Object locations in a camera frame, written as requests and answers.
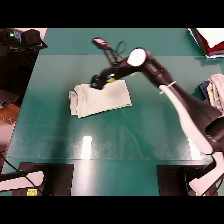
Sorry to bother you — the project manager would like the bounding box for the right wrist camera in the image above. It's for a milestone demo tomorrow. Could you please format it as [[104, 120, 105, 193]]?
[[91, 36, 120, 65]]

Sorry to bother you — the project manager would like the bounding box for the beige garment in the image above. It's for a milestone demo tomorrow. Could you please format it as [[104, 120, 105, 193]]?
[[206, 72, 224, 115]]

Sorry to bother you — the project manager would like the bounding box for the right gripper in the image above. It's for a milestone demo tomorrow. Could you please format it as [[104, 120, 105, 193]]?
[[89, 70, 114, 90]]

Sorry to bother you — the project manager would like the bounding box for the red garment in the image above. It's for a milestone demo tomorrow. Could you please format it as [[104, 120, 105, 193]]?
[[199, 39, 224, 57]]

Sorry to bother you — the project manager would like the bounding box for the blue garment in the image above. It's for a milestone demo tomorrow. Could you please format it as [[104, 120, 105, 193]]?
[[198, 80, 212, 105]]

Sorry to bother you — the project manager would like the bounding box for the black cable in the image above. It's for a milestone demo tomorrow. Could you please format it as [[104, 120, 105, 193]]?
[[114, 40, 129, 57]]

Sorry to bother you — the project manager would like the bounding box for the cream T-shirt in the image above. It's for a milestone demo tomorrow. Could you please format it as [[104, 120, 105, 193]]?
[[68, 79, 133, 119]]

